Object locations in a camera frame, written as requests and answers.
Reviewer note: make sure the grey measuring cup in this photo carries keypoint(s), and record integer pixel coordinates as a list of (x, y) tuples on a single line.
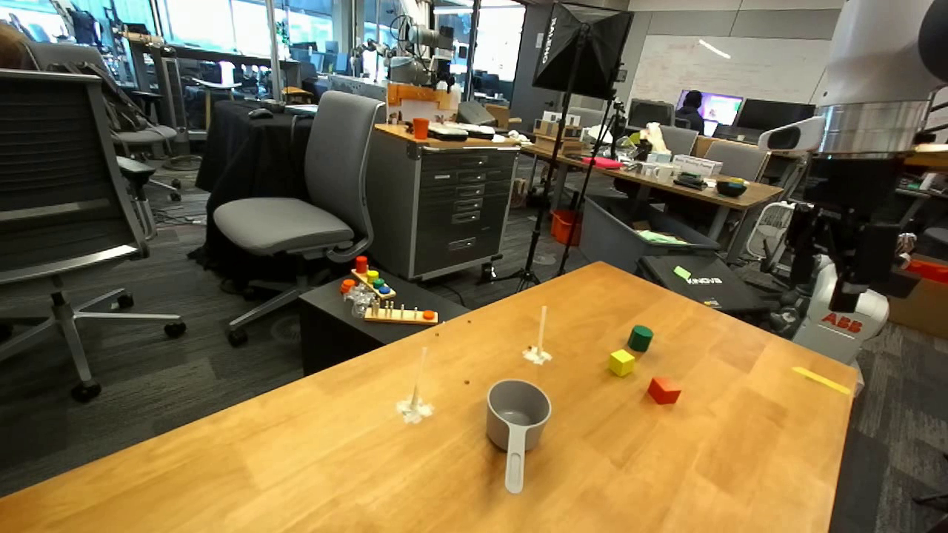
[(516, 416)]

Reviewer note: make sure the yellow tape strip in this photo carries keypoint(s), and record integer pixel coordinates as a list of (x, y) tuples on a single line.
[(819, 379)]

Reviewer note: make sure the white ABB robot base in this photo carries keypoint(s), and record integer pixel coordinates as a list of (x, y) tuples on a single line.
[(841, 329)]

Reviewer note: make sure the cluttered wooden desk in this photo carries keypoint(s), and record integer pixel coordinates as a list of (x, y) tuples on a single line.
[(712, 194)]

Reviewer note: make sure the multicoloured wooden peg toy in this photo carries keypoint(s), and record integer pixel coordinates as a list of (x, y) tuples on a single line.
[(376, 283)]

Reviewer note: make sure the person in dark top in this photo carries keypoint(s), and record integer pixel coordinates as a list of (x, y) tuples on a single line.
[(696, 111)]

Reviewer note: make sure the red box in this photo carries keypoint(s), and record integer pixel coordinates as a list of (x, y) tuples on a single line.
[(930, 268)]

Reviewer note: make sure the orange wooden block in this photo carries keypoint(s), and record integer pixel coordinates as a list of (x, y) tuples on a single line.
[(664, 391)]

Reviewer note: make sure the brown cardboard box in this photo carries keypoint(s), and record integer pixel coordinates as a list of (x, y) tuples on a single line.
[(922, 313)]

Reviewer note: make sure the small orange cup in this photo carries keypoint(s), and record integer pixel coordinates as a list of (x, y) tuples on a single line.
[(422, 129)]

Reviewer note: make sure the grey drawer cabinet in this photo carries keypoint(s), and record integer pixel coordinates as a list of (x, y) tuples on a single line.
[(445, 209)]

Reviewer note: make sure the green wooden block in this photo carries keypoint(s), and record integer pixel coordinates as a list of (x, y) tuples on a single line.
[(641, 338)]

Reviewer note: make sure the lit wall monitor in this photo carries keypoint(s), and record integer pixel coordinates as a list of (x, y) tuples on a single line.
[(728, 107)]

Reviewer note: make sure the wooden board toy orange button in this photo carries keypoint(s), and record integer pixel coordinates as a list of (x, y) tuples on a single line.
[(402, 314)]

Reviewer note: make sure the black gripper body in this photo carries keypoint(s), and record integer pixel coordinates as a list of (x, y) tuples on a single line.
[(859, 196)]

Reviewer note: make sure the black softbox on stand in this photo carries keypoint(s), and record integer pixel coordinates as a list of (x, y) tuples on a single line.
[(582, 54)]

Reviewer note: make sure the black cloth covered table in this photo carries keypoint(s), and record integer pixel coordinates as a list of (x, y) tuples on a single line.
[(254, 150)]

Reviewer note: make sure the black mesh office chair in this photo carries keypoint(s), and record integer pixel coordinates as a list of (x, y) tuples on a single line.
[(60, 168)]

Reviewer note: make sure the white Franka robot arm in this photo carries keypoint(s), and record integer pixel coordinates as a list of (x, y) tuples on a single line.
[(876, 49)]

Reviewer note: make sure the grey swivel chair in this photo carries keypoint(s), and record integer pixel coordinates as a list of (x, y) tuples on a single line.
[(137, 168)]

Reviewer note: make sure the red bucket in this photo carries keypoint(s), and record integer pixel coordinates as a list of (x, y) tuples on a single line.
[(564, 227)]

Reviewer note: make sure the grey storage bin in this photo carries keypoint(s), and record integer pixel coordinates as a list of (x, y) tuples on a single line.
[(617, 233)]

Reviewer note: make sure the grey office chair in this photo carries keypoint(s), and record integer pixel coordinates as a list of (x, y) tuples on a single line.
[(287, 227)]

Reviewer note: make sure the yellow wooden block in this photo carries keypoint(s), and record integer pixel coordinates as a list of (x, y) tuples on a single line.
[(620, 363)]

